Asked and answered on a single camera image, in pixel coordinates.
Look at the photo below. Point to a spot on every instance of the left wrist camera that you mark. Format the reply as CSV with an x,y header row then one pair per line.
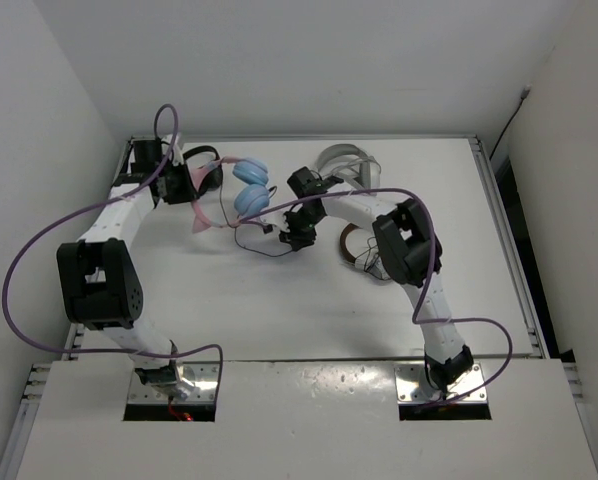
x,y
171,146

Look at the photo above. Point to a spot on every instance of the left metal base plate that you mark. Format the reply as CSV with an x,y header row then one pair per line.
x,y
199,382

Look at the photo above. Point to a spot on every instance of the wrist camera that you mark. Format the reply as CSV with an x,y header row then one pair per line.
x,y
171,146
273,222

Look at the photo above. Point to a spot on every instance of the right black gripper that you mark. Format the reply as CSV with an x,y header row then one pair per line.
x,y
294,236

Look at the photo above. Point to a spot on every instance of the white grey headphones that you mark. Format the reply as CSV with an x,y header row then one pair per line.
x,y
351,164

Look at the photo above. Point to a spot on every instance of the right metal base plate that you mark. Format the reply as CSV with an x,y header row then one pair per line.
x,y
412,387

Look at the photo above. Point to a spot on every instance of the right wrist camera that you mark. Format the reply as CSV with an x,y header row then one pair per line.
x,y
273,222

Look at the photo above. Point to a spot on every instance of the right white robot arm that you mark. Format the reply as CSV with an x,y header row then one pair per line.
x,y
409,252

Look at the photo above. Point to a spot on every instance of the metal base plate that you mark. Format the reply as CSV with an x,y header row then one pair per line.
x,y
412,387
199,382

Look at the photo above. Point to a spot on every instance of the brown silver headphones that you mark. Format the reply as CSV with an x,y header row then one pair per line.
x,y
368,261

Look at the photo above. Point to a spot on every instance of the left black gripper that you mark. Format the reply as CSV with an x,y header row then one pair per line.
x,y
187,192

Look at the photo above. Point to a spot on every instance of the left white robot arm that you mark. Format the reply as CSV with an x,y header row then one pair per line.
x,y
100,286

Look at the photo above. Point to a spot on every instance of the pink blue cat-ear headphones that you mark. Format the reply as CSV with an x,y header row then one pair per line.
x,y
249,202

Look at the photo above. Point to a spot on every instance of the black Panasonic headphones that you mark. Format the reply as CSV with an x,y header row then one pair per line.
x,y
208,177

